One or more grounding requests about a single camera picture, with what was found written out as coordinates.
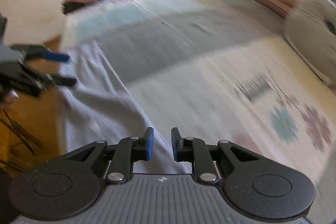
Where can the grey pants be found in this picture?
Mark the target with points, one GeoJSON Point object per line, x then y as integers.
{"type": "Point", "coordinates": [105, 108]}

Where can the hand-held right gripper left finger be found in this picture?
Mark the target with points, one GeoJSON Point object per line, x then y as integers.
{"type": "Point", "coordinates": [149, 145]}

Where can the dark metal frame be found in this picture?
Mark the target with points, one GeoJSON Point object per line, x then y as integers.
{"type": "Point", "coordinates": [21, 134]}

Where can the grey cat face cushion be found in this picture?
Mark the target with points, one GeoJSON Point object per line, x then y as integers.
{"type": "Point", "coordinates": [307, 37]}

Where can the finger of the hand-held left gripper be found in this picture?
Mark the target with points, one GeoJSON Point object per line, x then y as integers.
{"type": "Point", "coordinates": [60, 81]}
{"type": "Point", "coordinates": [56, 57]}

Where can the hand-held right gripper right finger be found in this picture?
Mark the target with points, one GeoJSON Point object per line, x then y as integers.
{"type": "Point", "coordinates": [176, 145]}

